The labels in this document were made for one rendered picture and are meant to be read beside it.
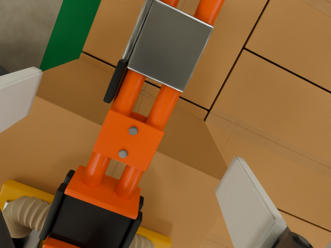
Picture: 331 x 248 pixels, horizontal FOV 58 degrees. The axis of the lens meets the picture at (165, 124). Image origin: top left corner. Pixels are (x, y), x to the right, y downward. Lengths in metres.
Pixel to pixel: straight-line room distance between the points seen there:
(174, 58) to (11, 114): 0.17
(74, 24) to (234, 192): 1.31
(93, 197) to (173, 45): 0.18
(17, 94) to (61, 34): 1.29
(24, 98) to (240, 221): 0.13
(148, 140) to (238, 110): 0.61
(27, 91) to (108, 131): 0.15
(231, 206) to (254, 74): 0.73
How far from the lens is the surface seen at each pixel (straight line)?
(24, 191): 0.53
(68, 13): 1.44
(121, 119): 0.31
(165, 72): 0.29
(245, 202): 0.17
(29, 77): 0.17
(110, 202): 0.34
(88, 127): 0.48
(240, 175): 0.18
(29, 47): 1.50
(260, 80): 0.90
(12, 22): 1.53
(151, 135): 0.31
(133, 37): 0.31
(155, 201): 0.52
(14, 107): 0.17
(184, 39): 0.29
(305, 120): 0.98
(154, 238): 0.54
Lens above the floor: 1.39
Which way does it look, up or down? 72 degrees down
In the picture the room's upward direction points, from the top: 176 degrees clockwise
